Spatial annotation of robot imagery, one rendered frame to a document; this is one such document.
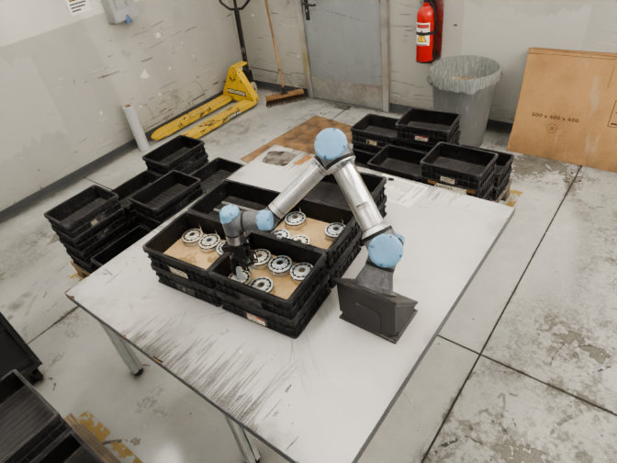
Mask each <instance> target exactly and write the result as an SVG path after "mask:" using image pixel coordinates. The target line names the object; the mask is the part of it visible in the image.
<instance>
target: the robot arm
mask: <svg viewBox="0 0 617 463"><path fill-rule="evenodd" d="M314 148H315V152H316V155H315V156H314V157H313V161H312V163H311V164H310V165H309V166H308V167H307V168H306V169H305V170H304V171H303V172H302V173H301V174H300V175H299V176H298V177H297V178H296V179H295V180H294V181H293V182H292V183H291V184H290V185H289V186H288V187H286V188H285V189H284V190H283V191H282V192H281V193H280V194H279V195H278V196H277V197H276V198H275V199H274V200H273V201H272V202H271V203H270V204H269V205H268V206H267V207H266V208H265V209H264V210H254V211H240V210H239V209H238V207H237V206H234V205H228V206H225V207H223V208H222V209H221V210H220V211H219V216H220V222H221V223H222V226H223V229H224V232H225V236H226V239H227V243H224V244H223V245H222V246H221V247H220V248H221V250H222V251H223V253H226V252H232V254H231V257H230V259H231V261H230V269H231V271H232V273H233V275H234V276H235V277H236V278H237V279H238V280H239V279H243V280H246V276H245V275H244V274H243V273H242V270H244V271H246V272H247V271H249V272H250V273H251V274H252V270H253V269H258V268H257V266H255V265H254V264H255V263H256V261H257V262H258V258H257V255H256V252H255V251H253V250H251V249H249V246H251V245H250V243H248V242H247V240H246V235H245V231H270V230H272V229H273V228H275V226H276V225H277V223H278V222H279V221H280V220H281V219H282V218H283V217H284V216H285V215H286V214H287V213H288V212H289V211H290V210H291V209H292V208H293V207H295V206H296V204H297V203H298V202H299V201H300V200H301V199H302V198H303V197H304V196H306V195H307V193H308V192H309V191H310V190H311V189H312V188H313V187H314V186H315V185H316V184H317V183H318V182H319V181H320V180H321V179H322V178H323V177H324V176H325V175H330V174H333V175H334V177H335V179H336V181H337V183H338V185H339V187H340V189H341V191H342V193H343V194H344V196H345V198H346V200H347V202H348V204H349V206H350V208H351V210H352V212H353V214H354V216H355V218H356V220H357V222H358V224H359V225H360V227H361V229H362V231H363V236H362V240H363V242H364V244H365V247H366V249H367V251H368V256H367V258H366V261H365V265H364V267H363V268H362V269H361V271H360V272H359V274H358V275H357V276H356V278H355V281H354V282H355V283H357V284H359V285H361V286H363V287H365V288H369V289H372V290H374V291H377V292H380V293H384V294H389V295H391V294H392V292H393V275H394V272H395V269H396V266H397V263H398V262H399V261H400V259H401V257H402V255H403V245H404V242H405V238H404V236H402V235H400V234H399V233H396V232H394V230H393V228H392V226H391V224H389V223H386V222H384V220H383V218H382V216H381V214H380V212H379V210H378V208H377V206H376V203H375V202H374V200H373V199H372V197H371V195H370V193H369V191H368V189H367V187H366V185H365V182H364V180H363V178H362V177H361V176H360V174H359V172H358V170H357V168H356V166H355V164H354V160H355V155H354V153H353V150H352V148H351V146H350V144H349V143H348V141H347V139H346V136H345V134H344V133H343V132H342V131H340V130H337V129H335V128H328V129H325V130H322V131H321V132H320V133H319V134H318V135H317V137H316V139H315V142H314ZM254 255H255V256H256V258H255V257H254ZM241 267H242V270H241ZM246 268H247V269H246Z"/></svg>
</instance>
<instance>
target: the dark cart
mask: <svg viewBox="0 0 617 463"><path fill-rule="evenodd" d="M40 365H42V362H41V361H40V360H39V358H38V357H37V356H36V355H35V353H34V352H33V351H32V350H31V348H30V347H29V346H28V345H27V343H26V342H25V341H24V340H23V338H22V337H21V336H20V335H19V334H18V332H17V331H16V330H15V329H14V327H13V326H12V325H11V324H10V322H9V321H8V320H7V319H6V317H5V316H4V315H3V314H2V313H1V311H0V378H2V377H3V376H4V375H6V374H7V373H8V372H10V371H11V370H13V369H16V370H17V371H18V372H19V373H20V374H21V375H22V376H23V377H24V378H25V377H26V376H27V375H28V374H29V375H30V376H31V377H33V378H34V379H36V380H38V381H40V380H41V379H42V378H43V375H42V374H41V373H40V372H39V370H38V369H37V367H39V366H40Z"/></svg>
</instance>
